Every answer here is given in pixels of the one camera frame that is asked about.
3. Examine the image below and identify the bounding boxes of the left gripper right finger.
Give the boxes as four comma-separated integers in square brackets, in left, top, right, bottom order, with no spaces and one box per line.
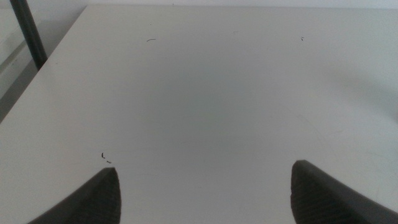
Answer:
[290,159,398,224]

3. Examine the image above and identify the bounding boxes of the black metal pole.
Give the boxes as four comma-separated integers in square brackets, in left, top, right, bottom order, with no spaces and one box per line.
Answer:
[9,0,49,71]

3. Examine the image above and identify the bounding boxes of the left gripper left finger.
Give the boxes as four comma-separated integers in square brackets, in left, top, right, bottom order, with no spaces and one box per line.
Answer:
[27,167,122,224]

